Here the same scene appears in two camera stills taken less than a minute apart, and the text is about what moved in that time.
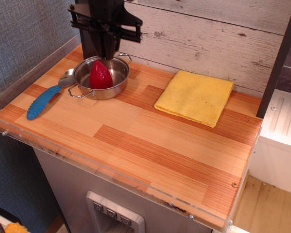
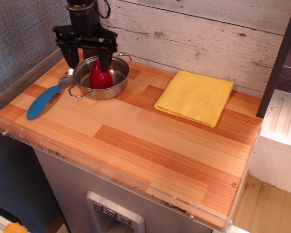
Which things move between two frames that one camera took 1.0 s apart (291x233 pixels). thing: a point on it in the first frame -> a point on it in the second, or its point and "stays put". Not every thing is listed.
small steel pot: [119, 69] stays put
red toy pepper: [100, 77] stays put
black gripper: [107, 16] -> [86, 31]
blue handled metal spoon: [67, 78] stays put
